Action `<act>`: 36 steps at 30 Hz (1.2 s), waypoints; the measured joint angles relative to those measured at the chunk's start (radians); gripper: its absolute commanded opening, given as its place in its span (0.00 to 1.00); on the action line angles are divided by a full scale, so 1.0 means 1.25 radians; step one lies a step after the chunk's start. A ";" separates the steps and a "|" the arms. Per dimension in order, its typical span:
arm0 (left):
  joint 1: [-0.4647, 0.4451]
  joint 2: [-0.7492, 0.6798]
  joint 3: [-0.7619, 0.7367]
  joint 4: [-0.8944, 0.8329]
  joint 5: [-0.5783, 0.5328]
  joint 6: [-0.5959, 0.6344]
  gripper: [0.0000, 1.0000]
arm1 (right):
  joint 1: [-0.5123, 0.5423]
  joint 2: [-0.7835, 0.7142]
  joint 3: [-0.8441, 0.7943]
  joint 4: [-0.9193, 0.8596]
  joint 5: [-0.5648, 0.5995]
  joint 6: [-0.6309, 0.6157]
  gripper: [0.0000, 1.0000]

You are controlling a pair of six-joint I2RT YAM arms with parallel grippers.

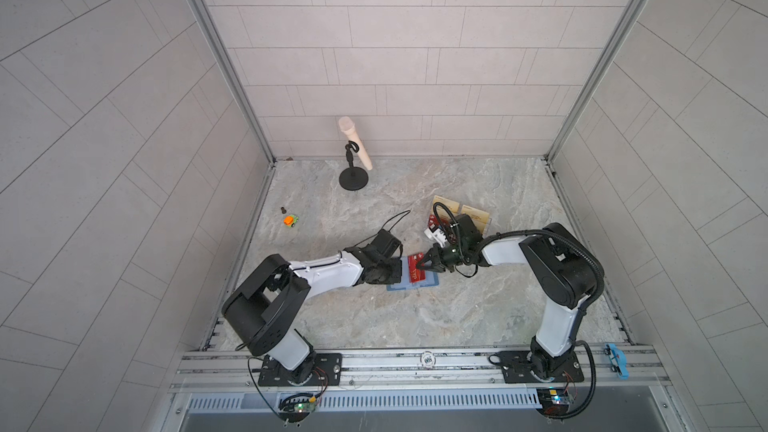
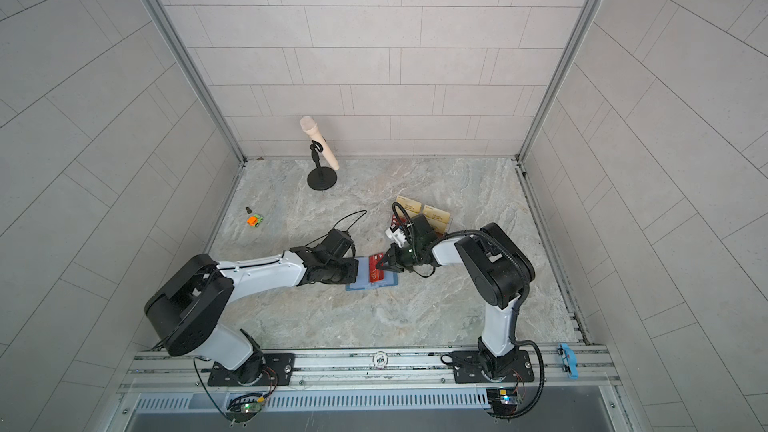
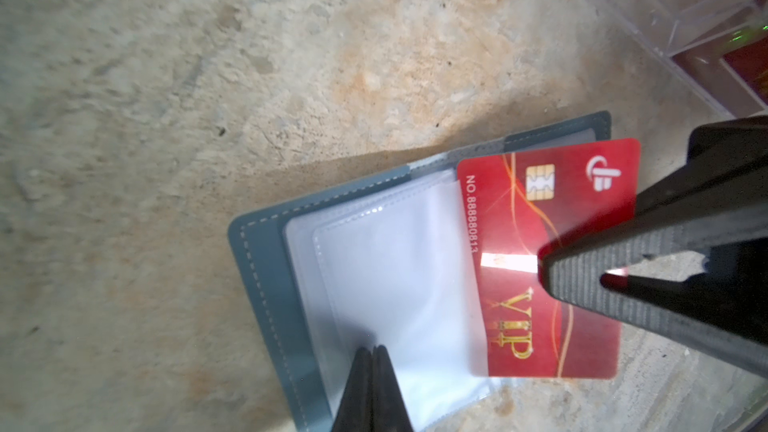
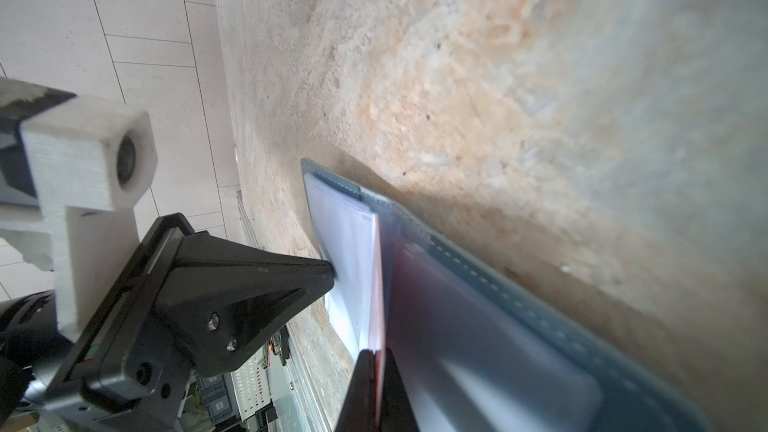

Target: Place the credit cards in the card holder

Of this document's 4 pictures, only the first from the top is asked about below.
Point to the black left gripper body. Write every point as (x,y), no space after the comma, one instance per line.
(387,273)

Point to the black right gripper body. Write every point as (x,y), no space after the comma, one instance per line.
(447,257)

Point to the red vip card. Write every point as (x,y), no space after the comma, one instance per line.
(415,273)
(434,224)

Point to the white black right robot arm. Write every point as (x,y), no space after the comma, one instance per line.
(570,276)

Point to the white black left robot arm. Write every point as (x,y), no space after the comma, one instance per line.
(263,308)

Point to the clear acrylic card tray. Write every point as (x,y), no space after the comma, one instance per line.
(445,215)

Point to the black microphone stand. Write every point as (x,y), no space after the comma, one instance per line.
(353,178)

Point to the green orange toy truck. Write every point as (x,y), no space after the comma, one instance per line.
(290,220)

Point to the cream microphone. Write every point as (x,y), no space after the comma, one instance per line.
(348,128)

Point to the left green circuit board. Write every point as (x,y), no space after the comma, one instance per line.
(295,408)

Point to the green circuit board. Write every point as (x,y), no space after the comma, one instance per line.
(554,401)
(295,408)

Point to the right green circuit board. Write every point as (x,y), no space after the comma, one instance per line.
(554,401)

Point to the blue clip on rail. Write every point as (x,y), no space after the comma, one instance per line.
(618,361)

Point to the aluminium mounting rail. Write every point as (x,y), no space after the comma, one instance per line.
(399,369)

